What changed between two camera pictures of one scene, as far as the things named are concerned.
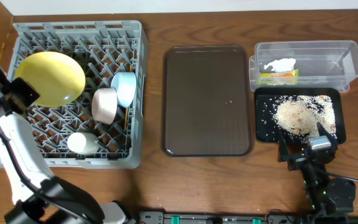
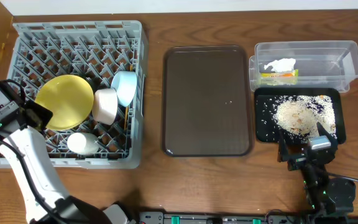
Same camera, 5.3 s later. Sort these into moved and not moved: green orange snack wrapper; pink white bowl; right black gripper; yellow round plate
Moved: yellow round plate
Not moved: pink white bowl; green orange snack wrapper; right black gripper
